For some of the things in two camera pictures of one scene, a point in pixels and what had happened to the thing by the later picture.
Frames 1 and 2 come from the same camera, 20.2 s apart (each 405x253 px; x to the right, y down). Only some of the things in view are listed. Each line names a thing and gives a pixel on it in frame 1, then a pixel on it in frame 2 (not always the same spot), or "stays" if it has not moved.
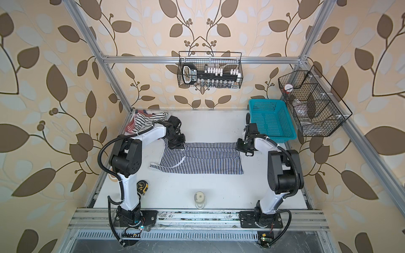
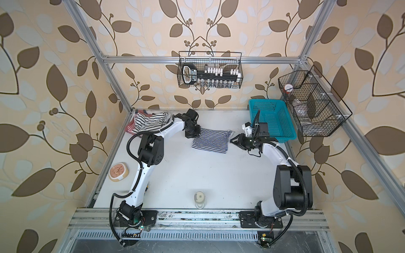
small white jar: (200, 198) stays
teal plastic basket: (272, 119) stays
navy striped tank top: (220, 158) -> (213, 140)
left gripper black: (181, 144) -> (195, 134)
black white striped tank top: (143, 122) stays
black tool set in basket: (210, 77) stays
